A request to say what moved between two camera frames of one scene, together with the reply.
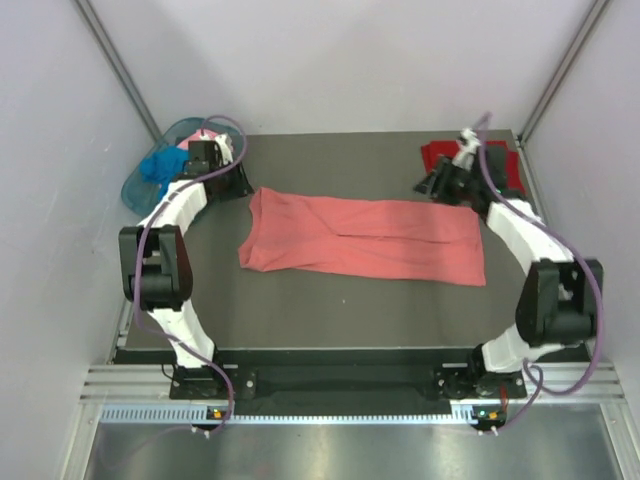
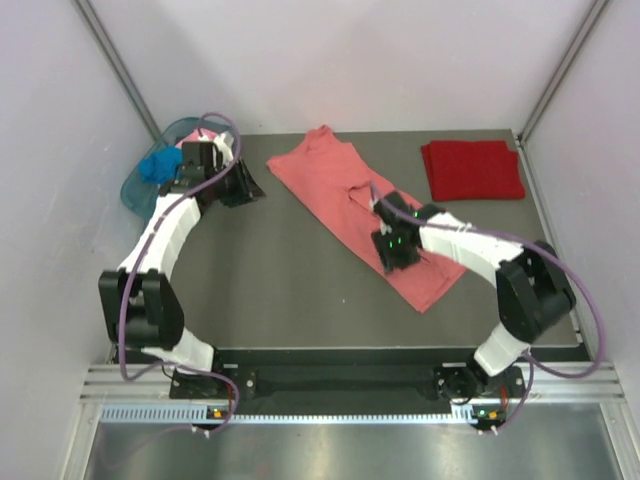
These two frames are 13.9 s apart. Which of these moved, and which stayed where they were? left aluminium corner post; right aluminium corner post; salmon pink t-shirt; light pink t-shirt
Moved: salmon pink t-shirt
Stayed: right aluminium corner post; light pink t-shirt; left aluminium corner post
